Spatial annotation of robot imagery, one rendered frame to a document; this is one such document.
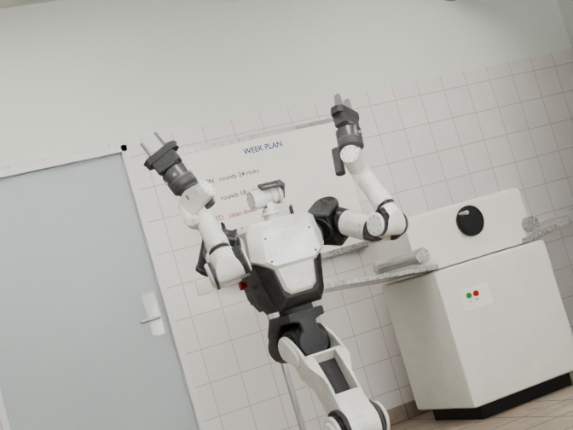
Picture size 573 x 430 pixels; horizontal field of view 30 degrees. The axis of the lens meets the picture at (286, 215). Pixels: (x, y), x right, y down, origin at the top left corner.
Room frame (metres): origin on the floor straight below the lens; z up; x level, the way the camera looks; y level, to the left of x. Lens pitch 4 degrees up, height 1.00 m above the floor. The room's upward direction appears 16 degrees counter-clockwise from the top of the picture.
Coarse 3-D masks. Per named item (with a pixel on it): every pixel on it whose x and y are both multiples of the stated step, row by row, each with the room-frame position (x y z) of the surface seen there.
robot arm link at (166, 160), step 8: (168, 144) 3.36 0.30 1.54; (176, 144) 3.37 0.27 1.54; (160, 152) 3.36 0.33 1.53; (168, 152) 3.36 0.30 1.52; (176, 152) 3.38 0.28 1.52; (152, 160) 3.36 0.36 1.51; (160, 160) 3.36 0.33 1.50; (168, 160) 3.36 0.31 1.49; (176, 160) 3.36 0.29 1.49; (152, 168) 3.39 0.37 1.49; (160, 168) 3.36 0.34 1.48; (168, 168) 3.36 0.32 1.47; (176, 168) 3.33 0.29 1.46; (184, 168) 3.35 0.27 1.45; (168, 176) 3.34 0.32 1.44; (176, 176) 3.33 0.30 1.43; (168, 184) 3.35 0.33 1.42
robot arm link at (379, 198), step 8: (368, 184) 3.52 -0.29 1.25; (376, 184) 3.52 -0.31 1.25; (368, 192) 3.52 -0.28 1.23; (376, 192) 3.50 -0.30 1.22; (384, 192) 3.50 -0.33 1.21; (376, 200) 3.49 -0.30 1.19; (384, 200) 3.48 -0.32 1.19; (392, 200) 3.49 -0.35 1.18; (376, 208) 3.50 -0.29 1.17; (384, 208) 3.47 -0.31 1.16; (392, 208) 3.47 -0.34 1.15; (384, 216) 3.44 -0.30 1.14; (392, 216) 3.46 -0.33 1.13; (400, 216) 3.49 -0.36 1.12; (392, 224) 3.47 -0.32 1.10; (400, 224) 3.49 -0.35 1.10; (384, 232) 3.46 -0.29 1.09; (392, 232) 3.49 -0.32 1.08; (400, 232) 3.51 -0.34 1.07
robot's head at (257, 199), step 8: (248, 192) 3.57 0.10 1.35; (256, 192) 3.56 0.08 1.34; (264, 192) 3.57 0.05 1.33; (272, 192) 3.58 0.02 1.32; (280, 192) 3.59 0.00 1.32; (248, 200) 3.59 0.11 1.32; (256, 200) 3.55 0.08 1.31; (264, 200) 3.56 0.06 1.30; (272, 200) 3.59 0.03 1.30; (280, 200) 3.60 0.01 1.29; (256, 208) 3.56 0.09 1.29; (264, 208) 3.60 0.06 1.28; (272, 208) 3.58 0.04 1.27
